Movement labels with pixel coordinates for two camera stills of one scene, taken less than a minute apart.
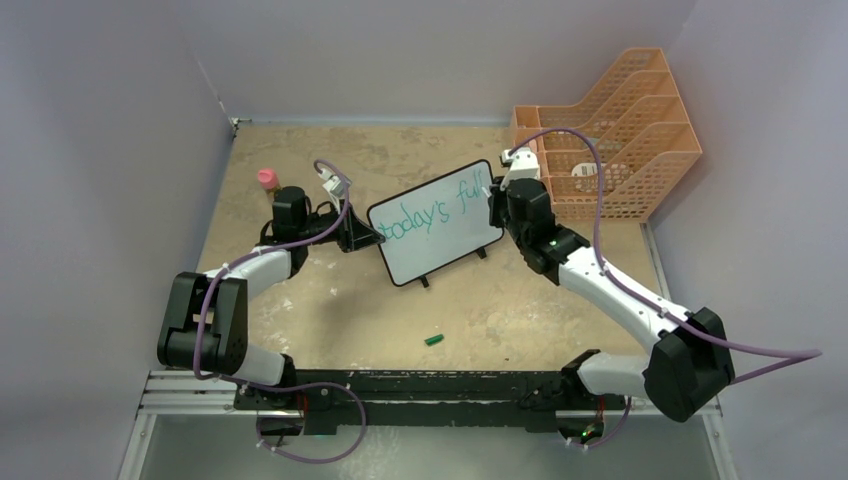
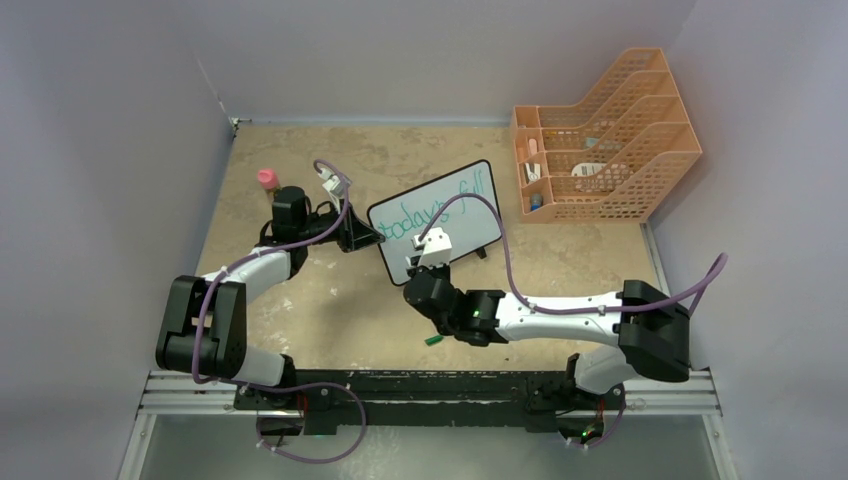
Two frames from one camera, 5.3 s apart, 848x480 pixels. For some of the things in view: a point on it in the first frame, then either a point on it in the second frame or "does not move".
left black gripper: x=356 y=234 does not move
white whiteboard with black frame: x=436 y=223 does not move
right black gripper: x=498 y=197 to x=443 y=270
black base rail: x=374 y=397 does not move
